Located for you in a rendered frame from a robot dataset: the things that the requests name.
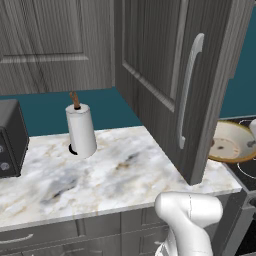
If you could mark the open grey cabinet door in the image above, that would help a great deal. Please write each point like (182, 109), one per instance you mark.
(150, 56)

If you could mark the white rounded object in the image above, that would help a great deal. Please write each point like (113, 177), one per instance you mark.
(253, 128)

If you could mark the black toaster oven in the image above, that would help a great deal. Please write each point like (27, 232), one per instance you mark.
(10, 140)

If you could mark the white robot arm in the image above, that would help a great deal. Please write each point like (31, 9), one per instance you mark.
(186, 216)

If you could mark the wide grey drawer front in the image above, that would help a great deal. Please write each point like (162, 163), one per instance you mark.
(43, 233)

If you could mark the narrow grey drawer front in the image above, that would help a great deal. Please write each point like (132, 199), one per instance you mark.
(101, 226)

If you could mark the closed grey cabinet door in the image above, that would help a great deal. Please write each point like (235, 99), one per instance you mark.
(50, 43)

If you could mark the wooden paper towel holder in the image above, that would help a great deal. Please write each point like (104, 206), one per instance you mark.
(75, 100)

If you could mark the grey base cabinet door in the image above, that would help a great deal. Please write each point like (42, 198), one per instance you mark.
(141, 230)

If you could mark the white paper towel roll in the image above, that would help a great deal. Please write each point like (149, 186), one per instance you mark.
(81, 130)

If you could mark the cream bowl with yellow rim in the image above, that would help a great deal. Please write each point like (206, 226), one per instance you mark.
(230, 143)

